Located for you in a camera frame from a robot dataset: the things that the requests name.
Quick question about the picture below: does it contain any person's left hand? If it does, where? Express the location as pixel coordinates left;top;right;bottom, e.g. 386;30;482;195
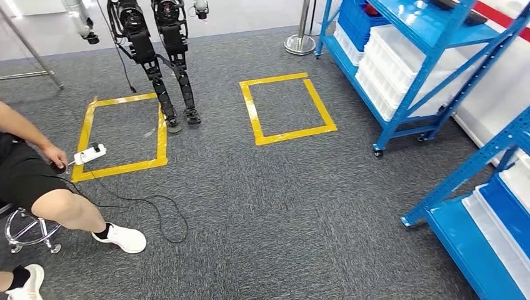
42;142;69;170

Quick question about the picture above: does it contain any blue steel shelf rack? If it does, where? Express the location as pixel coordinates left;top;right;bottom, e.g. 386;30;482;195
400;106;530;300
314;0;530;159

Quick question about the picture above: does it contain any white power strip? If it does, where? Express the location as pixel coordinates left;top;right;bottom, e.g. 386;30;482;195
73;143;108;166

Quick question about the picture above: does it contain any person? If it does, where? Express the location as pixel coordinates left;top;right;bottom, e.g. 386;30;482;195
0;100;148;300

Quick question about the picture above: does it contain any chrome stool with black seat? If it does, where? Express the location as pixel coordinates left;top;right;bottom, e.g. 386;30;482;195
0;202;63;254

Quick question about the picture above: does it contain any yellow floor tape square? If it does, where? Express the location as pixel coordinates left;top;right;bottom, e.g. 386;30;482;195
239;72;339;147
71;92;170;184

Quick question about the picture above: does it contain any chrome stanchion with round base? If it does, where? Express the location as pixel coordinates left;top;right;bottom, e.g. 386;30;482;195
283;0;318;56
307;0;329;38

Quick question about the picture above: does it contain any white plastic crate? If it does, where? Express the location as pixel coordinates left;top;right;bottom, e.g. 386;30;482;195
333;21;366;68
461;184;530;298
365;24;486;88
359;51;469;109
499;155;530;210
355;68;456;122

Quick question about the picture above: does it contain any blue plastic crate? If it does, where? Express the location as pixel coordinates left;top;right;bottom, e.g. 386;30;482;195
478;174;530;259
337;0;391;53

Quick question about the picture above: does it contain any black flat panel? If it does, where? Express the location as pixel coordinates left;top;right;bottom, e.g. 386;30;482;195
430;0;489;26

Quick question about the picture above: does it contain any metal stand frame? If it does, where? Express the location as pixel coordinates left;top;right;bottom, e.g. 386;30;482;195
0;4;66;91

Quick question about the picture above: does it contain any hanging black cable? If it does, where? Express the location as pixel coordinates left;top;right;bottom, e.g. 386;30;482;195
96;0;138;94

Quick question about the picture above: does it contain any black power cable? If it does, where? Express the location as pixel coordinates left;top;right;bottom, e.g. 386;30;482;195
54;163;189;244

